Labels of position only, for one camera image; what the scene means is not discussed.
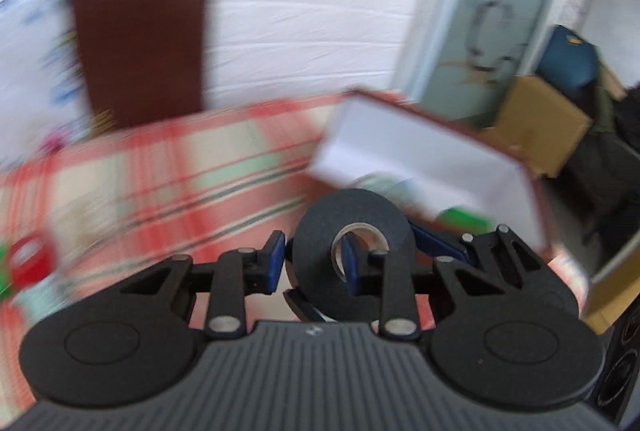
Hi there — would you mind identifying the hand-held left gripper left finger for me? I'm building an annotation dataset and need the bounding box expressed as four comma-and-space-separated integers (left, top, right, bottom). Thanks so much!
117, 231, 287, 339

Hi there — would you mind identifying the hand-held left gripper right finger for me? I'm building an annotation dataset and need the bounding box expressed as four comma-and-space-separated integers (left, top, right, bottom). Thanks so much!
332, 222, 547, 341

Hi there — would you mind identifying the black tape roll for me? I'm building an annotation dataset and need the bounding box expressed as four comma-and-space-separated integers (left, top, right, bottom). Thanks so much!
291, 188, 417, 323

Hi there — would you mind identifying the brown cardboard box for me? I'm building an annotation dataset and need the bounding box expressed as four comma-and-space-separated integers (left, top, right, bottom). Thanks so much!
305, 88, 551, 257

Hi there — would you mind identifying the green packet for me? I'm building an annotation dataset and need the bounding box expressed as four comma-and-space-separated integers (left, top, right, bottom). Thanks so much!
434, 208, 488, 232

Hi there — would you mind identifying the red plaid blanket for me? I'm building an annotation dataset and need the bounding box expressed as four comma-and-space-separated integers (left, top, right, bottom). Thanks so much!
0, 94, 596, 412

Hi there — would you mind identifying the tan cardboard box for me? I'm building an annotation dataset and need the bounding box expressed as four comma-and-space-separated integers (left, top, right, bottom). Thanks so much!
492, 75, 593, 179

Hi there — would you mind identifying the red-capped bottle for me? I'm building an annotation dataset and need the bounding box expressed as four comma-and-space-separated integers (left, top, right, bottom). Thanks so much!
7, 233, 68, 337

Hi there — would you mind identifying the light wooden furniture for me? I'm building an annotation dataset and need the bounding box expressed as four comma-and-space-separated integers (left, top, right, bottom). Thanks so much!
582, 241, 640, 332

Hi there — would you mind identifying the dark clothing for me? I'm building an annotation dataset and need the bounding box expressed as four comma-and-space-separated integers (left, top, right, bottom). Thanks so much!
560, 84, 640, 272

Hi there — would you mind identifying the black speaker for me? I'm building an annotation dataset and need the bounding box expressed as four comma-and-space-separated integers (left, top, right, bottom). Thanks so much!
592, 311, 640, 427

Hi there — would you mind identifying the glass door with cartoon drawing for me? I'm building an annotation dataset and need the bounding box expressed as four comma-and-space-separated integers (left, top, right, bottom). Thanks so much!
395, 0, 576, 122

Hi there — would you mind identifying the white floral sheet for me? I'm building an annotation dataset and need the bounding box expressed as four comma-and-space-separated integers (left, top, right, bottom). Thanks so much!
0, 0, 93, 162

